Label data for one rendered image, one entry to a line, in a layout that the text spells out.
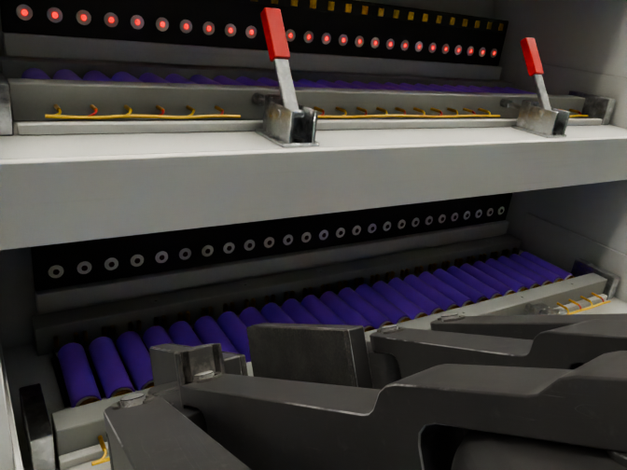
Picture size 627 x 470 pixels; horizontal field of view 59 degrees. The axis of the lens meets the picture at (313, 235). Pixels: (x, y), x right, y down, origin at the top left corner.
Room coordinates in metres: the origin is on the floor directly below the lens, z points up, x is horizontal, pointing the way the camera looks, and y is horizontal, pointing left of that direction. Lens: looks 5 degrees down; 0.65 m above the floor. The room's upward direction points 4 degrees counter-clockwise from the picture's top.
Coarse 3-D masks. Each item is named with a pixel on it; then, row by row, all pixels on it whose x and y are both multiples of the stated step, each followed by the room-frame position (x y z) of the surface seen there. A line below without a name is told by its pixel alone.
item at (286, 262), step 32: (480, 224) 0.68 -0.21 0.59; (544, 224) 0.69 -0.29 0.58; (288, 256) 0.53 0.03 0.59; (320, 256) 0.55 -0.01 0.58; (352, 256) 0.57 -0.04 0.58; (544, 256) 0.69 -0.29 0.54; (576, 256) 0.65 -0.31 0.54; (608, 256) 0.62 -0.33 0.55; (64, 288) 0.43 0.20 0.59; (96, 288) 0.44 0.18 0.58; (128, 288) 0.45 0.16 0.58; (160, 288) 0.47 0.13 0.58; (608, 288) 0.60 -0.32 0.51; (0, 352) 0.33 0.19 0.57; (32, 352) 0.41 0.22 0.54; (32, 384) 0.37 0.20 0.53; (32, 416) 0.31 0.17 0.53; (32, 448) 0.29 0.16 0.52
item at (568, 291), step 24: (552, 288) 0.56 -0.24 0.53; (576, 288) 0.57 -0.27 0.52; (600, 288) 0.60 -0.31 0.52; (456, 312) 0.49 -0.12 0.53; (480, 312) 0.49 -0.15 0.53; (504, 312) 0.51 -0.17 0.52; (528, 312) 0.54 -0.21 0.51; (576, 312) 0.55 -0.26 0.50; (72, 408) 0.32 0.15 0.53; (96, 408) 0.33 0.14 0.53; (72, 432) 0.31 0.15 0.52; (96, 432) 0.32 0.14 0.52
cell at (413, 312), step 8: (376, 288) 0.54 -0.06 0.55; (384, 288) 0.53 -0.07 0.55; (392, 288) 0.53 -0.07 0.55; (384, 296) 0.52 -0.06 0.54; (392, 296) 0.52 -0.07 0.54; (400, 296) 0.52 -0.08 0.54; (400, 304) 0.51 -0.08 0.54; (408, 304) 0.50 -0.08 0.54; (408, 312) 0.50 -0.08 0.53; (416, 312) 0.49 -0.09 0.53; (424, 312) 0.50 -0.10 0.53
